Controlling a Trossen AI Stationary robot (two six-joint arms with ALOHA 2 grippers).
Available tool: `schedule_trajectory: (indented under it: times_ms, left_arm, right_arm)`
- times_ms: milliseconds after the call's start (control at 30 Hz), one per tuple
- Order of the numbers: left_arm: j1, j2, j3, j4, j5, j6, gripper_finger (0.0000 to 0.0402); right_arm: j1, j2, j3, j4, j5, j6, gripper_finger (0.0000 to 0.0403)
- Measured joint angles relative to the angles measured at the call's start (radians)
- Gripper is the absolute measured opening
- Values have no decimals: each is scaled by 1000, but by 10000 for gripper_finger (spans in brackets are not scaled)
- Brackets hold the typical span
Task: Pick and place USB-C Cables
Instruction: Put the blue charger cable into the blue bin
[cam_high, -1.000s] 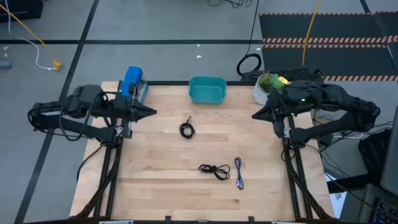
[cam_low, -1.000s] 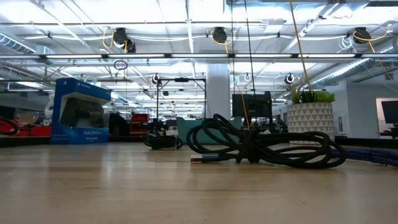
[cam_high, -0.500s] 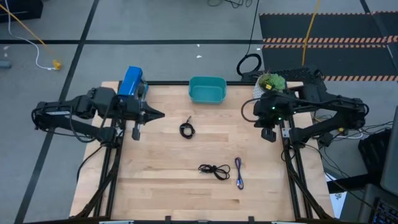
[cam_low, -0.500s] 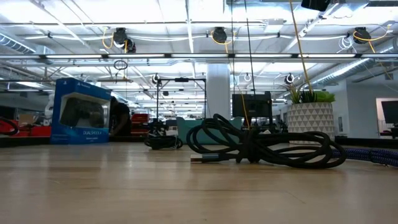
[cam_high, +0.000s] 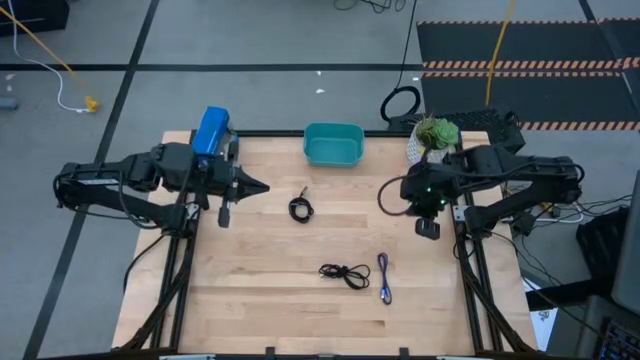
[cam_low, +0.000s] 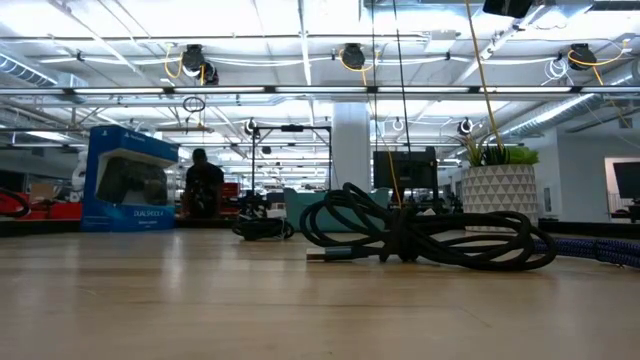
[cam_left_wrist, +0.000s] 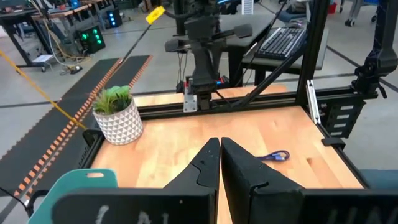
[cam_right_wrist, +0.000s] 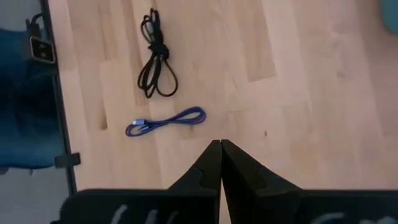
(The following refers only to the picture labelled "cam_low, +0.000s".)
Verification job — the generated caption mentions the small black USB-C cable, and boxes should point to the small black USB-C cable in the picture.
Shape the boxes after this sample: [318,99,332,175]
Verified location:
[231,215,296,242]

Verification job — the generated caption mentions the long ceiling light bar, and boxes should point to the long ceiling light bar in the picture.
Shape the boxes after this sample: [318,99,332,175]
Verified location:
[0,85,640,96]

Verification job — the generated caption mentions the black ceiling cable reel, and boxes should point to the black ceiling cable reel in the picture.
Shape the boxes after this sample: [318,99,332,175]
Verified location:
[568,42,599,72]
[180,43,207,74]
[341,42,366,71]

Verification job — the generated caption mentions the black background rig frame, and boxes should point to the black background rig frame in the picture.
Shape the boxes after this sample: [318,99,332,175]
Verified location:
[251,123,334,201]

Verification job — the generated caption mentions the thick black cable loop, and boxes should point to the thick black cable loop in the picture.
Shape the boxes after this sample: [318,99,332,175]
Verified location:
[0,187,31,219]

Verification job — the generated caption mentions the red tool chest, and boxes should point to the red tool chest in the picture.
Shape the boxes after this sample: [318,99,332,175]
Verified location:
[222,182,241,217]

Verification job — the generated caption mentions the teal plastic bin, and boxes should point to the teal plastic bin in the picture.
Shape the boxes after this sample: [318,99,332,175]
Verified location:
[283,187,391,234]

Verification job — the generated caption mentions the red background crate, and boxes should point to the red background crate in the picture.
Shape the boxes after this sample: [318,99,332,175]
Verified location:
[0,187,84,221]

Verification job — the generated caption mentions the dark wall screen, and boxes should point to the dark wall screen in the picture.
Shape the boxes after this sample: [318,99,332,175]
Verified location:
[613,160,640,201]

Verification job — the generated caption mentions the thin yellow hanging cable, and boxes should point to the thin yellow hanging cable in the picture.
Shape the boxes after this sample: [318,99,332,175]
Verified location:
[367,89,404,210]

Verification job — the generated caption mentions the large black braided USB-C cable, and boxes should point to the large black braided USB-C cable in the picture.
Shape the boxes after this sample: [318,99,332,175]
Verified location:
[298,182,558,273]

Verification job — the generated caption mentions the green succulent plant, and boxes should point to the green succulent plant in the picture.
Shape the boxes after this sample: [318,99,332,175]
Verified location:
[457,132,541,168]

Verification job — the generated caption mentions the person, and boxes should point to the person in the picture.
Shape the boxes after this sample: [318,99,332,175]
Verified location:
[180,147,226,220]

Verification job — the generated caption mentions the blue DualShock controller box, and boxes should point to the blue DualShock controller box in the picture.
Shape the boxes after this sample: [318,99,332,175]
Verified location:
[80,124,180,233]

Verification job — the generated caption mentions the thick yellow hanging cable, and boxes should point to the thick yellow hanging cable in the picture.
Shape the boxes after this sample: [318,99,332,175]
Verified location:
[463,0,506,154]

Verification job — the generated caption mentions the white building column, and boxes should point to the white building column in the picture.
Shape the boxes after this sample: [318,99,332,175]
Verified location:
[331,102,372,194]

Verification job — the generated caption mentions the black aluminium table frame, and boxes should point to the black aluminium table frame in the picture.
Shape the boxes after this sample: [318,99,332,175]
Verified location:
[0,217,640,240]

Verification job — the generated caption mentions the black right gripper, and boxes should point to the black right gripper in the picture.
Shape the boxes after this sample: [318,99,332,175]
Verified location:
[482,0,534,19]

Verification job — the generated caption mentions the white triangle-patterned plant pot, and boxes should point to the white triangle-patterned plant pot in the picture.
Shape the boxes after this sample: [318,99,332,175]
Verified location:
[460,163,540,234]

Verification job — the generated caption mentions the black hanging cable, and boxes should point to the black hanging cable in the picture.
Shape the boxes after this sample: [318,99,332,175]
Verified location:
[391,0,414,154]

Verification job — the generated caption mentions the blue braided USB-C cable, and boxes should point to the blue braided USB-C cable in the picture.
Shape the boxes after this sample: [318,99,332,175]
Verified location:
[532,235,640,270]

